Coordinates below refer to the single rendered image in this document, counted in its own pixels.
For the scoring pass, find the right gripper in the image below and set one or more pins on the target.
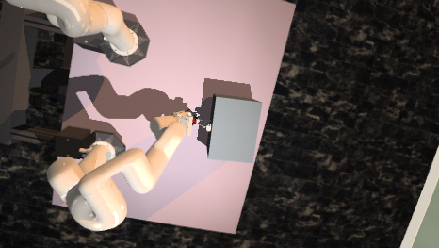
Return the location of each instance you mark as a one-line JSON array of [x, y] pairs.
[[183, 114]]

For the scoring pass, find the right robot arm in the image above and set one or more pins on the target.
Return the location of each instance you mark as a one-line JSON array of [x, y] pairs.
[[106, 206]]

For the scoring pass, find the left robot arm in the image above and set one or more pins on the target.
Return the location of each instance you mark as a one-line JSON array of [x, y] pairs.
[[78, 17]]

